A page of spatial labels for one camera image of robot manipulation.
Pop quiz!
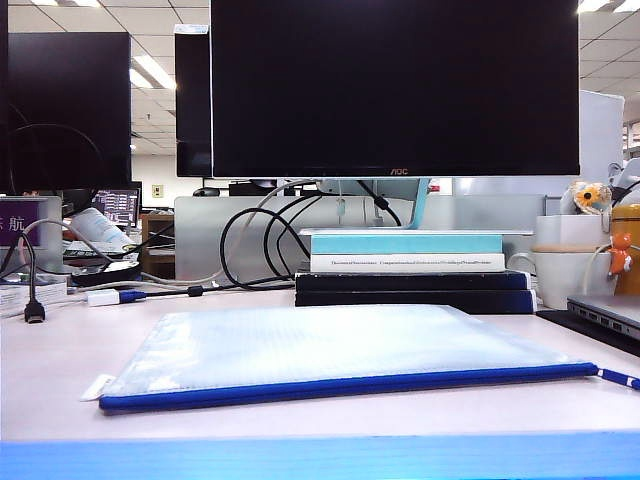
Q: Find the transparent file bag blue zipper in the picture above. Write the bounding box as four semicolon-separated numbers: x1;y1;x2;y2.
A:
81;303;640;414

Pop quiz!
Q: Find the teal spine book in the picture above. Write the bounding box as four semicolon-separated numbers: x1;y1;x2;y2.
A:
309;233;504;256

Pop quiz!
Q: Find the white spine book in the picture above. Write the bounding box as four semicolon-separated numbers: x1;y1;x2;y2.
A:
309;252;507;274

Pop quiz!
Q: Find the thin dark navy book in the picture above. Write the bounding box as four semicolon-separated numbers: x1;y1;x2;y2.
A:
294;269;531;293

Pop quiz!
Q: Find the brown wooden cabinet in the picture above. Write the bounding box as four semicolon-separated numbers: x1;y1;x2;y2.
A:
141;212;176;279

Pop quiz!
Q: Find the black AOC computer monitor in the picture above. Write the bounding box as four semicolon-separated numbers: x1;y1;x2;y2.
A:
209;0;581;180

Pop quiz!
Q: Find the black monitor with glossy bezel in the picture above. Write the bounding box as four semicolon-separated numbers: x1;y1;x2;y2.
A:
174;24;214;179

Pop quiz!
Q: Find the small background monitor with code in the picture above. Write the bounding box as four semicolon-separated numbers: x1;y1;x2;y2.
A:
92;188;142;229

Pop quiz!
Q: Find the black round flat object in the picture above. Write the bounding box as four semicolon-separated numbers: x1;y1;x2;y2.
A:
71;259;142;287

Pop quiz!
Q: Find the white plastic tube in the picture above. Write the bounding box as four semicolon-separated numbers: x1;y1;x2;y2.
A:
69;207;137;251

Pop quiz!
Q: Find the white adapter with blue plug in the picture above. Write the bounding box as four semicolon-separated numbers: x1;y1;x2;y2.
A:
87;288;150;306

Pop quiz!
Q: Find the white mug with wooden lid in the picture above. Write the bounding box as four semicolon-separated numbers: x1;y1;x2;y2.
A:
507;242;619;310

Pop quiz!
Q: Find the white square box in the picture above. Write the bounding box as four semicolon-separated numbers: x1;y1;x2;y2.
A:
536;213;614;247

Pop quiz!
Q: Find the stack of white papers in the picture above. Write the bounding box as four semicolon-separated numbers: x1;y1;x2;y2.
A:
0;279;70;319

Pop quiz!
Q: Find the sunflower plush toy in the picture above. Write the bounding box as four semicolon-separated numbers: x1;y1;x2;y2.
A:
559;180;615;216

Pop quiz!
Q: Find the large black matte monitor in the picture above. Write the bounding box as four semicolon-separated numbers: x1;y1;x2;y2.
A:
0;32;133;195

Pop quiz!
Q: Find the silver laptop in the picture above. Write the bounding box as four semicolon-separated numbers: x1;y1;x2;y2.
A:
567;293;640;342

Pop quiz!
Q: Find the orange fox figurine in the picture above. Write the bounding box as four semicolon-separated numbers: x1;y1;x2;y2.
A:
606;230;637;276

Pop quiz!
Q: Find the purple sign in acrylic stand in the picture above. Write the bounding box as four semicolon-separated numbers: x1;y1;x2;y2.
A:
0;195;65;274

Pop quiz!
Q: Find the white panel board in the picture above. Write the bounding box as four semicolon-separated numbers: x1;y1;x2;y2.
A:
579;89;626;182

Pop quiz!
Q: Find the white plush figure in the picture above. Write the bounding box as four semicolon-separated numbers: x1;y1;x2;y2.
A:
606;157;640;206

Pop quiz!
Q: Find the black monitor cable with ferrite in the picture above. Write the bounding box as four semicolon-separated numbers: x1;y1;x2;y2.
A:
356;178;402;227

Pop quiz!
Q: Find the black looped cable with ferrite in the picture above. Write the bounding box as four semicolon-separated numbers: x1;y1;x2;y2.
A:
142;192;321;300

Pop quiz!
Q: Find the white looped cable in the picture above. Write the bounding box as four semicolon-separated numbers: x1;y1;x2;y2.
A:
139;178;321;289

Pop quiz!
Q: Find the grey arched cable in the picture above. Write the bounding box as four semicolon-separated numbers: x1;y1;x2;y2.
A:
22;218;117;264

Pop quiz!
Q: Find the white thin charging cable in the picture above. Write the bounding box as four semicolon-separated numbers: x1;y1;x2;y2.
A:
583;243;614;296

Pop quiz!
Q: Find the black HDMI cable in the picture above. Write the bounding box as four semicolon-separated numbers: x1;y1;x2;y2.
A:
18;233;47;325

